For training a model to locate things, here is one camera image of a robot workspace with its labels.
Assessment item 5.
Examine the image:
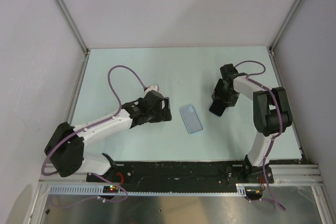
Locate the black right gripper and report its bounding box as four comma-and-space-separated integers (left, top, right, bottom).
211, 79, 239, 108

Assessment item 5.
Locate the dark blue smartphone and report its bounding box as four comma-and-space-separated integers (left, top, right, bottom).
209, 99, 227, 117

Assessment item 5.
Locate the translucent blue phone case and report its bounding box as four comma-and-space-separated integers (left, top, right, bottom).
180, 104, 203, 134

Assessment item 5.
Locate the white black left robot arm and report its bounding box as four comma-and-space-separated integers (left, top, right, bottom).
45, 90, 172, 182

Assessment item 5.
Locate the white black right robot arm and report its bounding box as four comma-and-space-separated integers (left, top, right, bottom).
209, 64, 292, 184

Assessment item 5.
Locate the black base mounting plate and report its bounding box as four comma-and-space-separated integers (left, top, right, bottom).
103, 161, 274, 193

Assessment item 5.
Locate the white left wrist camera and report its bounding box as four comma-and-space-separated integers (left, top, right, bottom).
146, 84, 159, 92

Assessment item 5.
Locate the aluminium front frame rail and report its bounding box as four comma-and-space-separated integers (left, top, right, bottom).
270, 165, 324, 186

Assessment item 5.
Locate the white slotted cable duct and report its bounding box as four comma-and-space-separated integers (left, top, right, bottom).
49, 185, 246, 197

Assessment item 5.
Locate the right aluminium frame post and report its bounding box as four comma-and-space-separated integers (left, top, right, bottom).
269, 0, 320, 54

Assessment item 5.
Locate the aluminium frame post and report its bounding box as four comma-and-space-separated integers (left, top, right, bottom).
269, 0, 320, 54
54, 0, 89, 57

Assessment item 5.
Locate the left aluminium frame post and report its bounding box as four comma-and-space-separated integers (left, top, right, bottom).
54, 0, 89, 57

